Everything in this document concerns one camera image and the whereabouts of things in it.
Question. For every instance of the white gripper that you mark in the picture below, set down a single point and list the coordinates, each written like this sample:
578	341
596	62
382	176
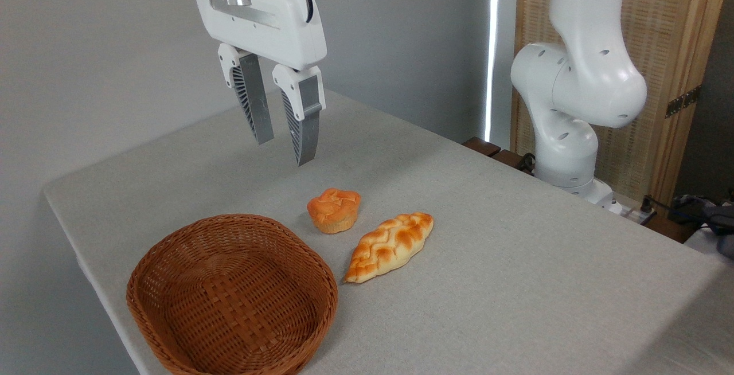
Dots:
269	25

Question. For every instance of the orange muffin-shaped bread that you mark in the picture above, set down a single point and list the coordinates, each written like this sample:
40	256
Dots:
334	209

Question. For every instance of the braided golden bread loaf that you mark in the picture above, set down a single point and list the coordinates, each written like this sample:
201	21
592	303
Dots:
390	246

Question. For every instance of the brown woven wicker basket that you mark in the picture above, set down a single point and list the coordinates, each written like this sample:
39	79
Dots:
229	306

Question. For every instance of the dark brown wooden block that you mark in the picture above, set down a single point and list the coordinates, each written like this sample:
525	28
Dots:
481	146
509	158

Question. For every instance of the black table clamp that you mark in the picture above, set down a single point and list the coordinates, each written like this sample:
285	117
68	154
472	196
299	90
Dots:
526	164

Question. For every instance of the grey tablecloth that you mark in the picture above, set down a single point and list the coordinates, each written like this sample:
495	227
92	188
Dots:
516	277

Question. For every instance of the white power strip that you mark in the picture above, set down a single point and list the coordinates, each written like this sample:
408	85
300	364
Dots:
636	214

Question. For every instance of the black power plug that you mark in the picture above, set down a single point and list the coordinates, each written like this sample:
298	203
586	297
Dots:
646	204

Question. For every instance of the wooden rattan folding screen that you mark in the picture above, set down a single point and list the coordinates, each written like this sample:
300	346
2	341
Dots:
659	19

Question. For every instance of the dark metal screen hinge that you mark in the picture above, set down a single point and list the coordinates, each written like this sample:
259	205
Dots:
682	101

